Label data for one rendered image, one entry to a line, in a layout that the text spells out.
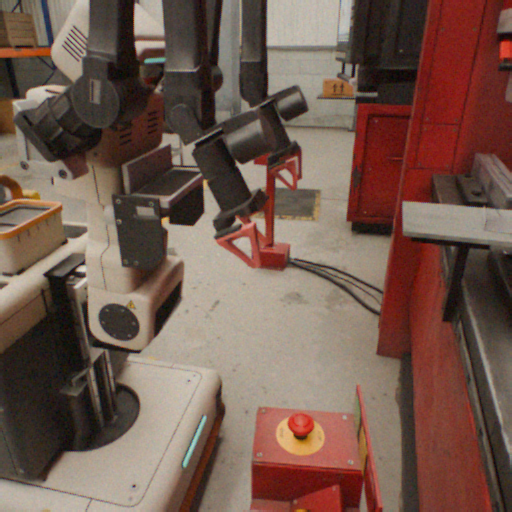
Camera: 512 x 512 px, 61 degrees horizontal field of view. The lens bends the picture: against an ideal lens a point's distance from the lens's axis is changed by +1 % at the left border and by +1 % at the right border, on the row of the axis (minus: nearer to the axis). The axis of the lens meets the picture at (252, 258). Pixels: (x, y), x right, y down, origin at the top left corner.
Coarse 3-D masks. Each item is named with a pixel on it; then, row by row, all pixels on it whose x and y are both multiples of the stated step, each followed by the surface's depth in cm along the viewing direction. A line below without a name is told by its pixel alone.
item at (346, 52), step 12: (360, 0) 157; (372, 0) 159; (360, 12) 158; (372, 12) 161; (360, 24) 160; (372, 24) 162; (348, 36) 169; (360, 36) 161; (372, 36) 164; (348, 48) 169; (360, 48) 163; (372, 48) 166; (336, 60) 203; (348, 60) 169; (360, 60) 165
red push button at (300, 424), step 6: (294, 414) 66; (300, 414) 66; (306, 414) 66; (288, 420) 65; (294, 420) 65; (300, 420) 65; (306, 420) 65; (312, 420) 65; (288, 426) 64; (294, 426) 64; (300, 426) 64; (306, 426) 64; (312, 426) 64; (294, 432) 64; (300, 432) 63; (306, 432) 63; (294, 438) 65; (300, 438) 65
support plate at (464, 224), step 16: (416, 208) 92; (432, 208) 92; (448, 208) 92; (464, 208) 92; (480, 208) 92; (416, 224) 84; (432, 224) 84; (448, 224) 84; (464, 224) 84; (480, 224) 84; (448, 240) 79; (464, 240) 78; (480, 240) 78; (496, 240) 77
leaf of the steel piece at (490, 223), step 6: (486, 216) 81; (492, 216) 87; (486, 222) 80; (492, 222) 84; (498, 222) 84; (504, 222) 84; (510, 222) 84; (486, 228) 81; (492, 228) 81; (498, 228) 81; (504, 228) 81; (510, 228) 81
